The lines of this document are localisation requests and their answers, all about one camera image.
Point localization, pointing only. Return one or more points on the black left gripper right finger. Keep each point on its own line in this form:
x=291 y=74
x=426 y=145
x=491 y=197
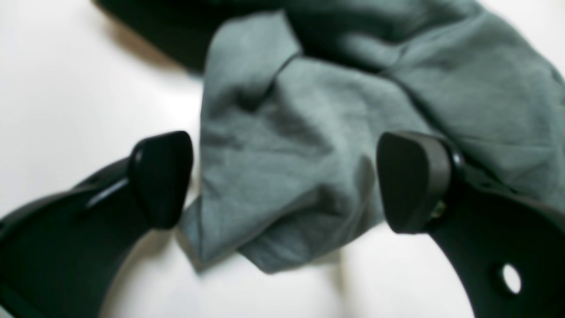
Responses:
x=507 y=250

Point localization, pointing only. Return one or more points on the grey t-shirt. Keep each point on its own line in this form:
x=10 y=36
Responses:
x=296 y=94

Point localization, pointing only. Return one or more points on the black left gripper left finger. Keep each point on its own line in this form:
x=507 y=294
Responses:
x=60 y=254

